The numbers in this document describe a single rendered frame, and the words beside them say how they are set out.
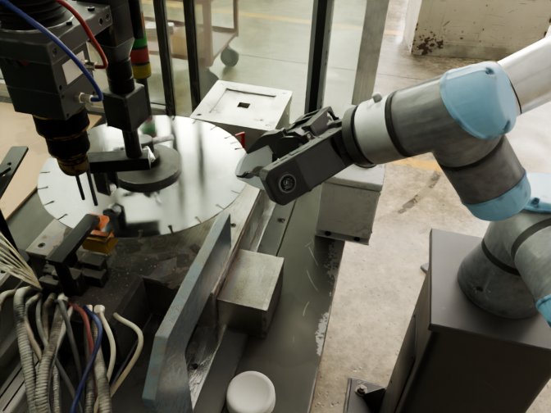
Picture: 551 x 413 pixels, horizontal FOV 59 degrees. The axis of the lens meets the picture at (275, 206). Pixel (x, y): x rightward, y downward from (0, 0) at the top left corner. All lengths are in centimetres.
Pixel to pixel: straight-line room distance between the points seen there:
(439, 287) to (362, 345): 84
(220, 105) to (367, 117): 59
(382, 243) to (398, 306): 33
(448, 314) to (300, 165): 45
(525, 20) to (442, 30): 55
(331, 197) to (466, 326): 32
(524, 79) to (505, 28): 328
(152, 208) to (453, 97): 44
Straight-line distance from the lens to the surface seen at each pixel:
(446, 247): 103
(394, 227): 219
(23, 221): 110
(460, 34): 389
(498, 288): 91
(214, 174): 79
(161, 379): 54
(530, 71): 69
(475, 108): 50
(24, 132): 138
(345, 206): 93
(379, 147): 55
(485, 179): 57
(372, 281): 194
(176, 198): 75
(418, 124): 52
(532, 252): 79
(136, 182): 78
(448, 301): 93
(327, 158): 57
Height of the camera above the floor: 142
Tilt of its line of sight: 40 degrees down
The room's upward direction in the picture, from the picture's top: 3 degrees clockwise
